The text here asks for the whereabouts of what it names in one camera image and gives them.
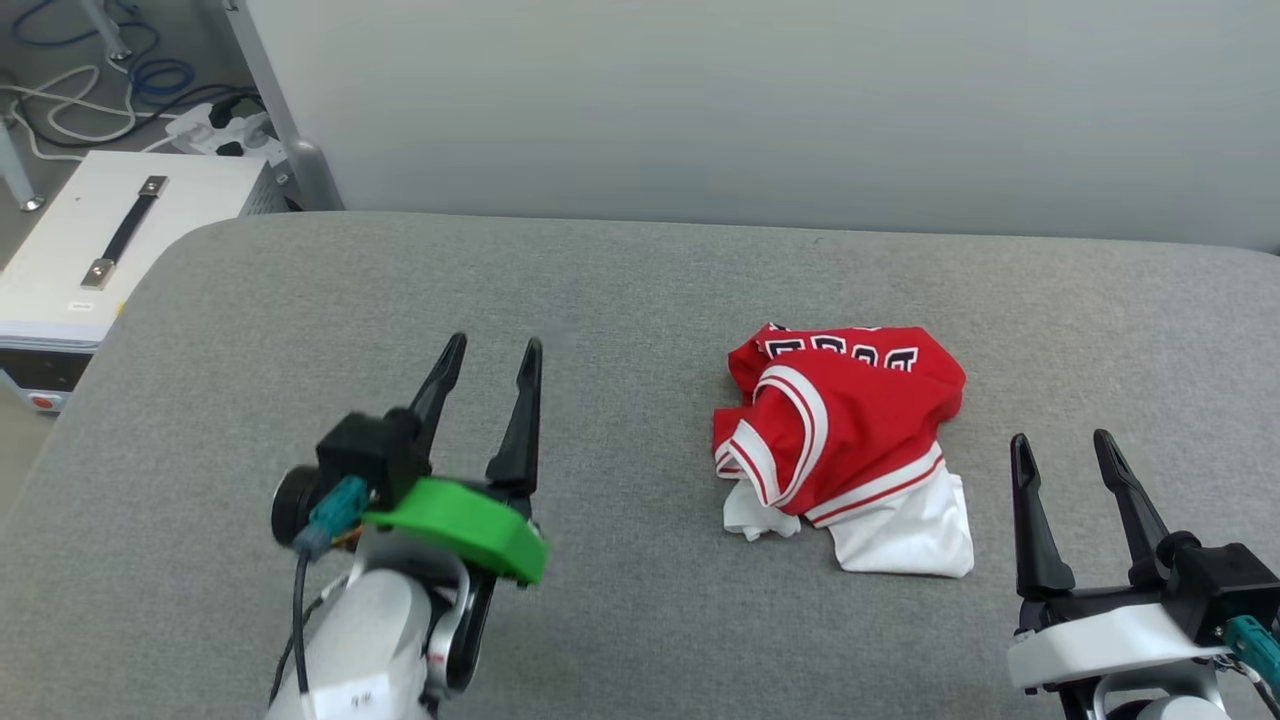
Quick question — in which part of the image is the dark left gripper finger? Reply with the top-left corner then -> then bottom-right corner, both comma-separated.
408,333 -> 468,463
485,338 -> 544,499

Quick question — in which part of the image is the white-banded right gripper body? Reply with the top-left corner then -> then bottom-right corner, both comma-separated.
1006,585 -> 1236,693

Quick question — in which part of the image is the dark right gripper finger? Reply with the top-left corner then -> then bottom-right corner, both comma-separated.
1009,433 -> 1077,601
1092,429 -> 1173,589

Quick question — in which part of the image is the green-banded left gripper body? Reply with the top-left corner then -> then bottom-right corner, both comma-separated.
362,476 -> 549,587

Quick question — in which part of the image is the red and white basketball jersey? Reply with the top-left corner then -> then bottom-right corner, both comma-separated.
711,321 -> 977,580

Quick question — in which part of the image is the white power strip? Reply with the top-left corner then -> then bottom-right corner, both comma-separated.
164,98 -> 288,168

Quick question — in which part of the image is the white metal equipment box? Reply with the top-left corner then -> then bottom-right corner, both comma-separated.
0,149 -> 293,417

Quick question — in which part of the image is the silver metal table leg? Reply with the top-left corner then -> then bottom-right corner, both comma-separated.
0,118 -> 47,214
80,0 -> 137,63

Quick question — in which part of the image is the teal left camera connector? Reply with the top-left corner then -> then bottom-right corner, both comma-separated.
293,476 -> 372,561

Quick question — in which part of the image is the teal camera connector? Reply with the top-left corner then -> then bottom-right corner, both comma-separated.
293,476 -> 372,561
1222,614 -> 1280,693

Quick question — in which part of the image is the teal right camera connector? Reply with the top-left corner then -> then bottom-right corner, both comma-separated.
1222,614 -> 1280,693

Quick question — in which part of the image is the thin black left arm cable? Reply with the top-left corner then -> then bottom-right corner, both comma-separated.
268,553 -> 313,706

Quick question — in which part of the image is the grey partition post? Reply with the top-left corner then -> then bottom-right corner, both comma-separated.
220,0 -> 347,213

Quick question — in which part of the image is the black strap box handle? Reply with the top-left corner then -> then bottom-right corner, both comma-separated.
79,175 -> 170,292

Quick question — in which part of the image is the black floor cable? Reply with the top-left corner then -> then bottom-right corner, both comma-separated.
8,84 -> 263,153

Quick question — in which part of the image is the blue coiled cable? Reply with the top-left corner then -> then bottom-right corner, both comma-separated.
8,0 -> 198,103

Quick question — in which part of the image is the white floor cable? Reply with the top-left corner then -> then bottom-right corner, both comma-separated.
0,64 -> 139,163

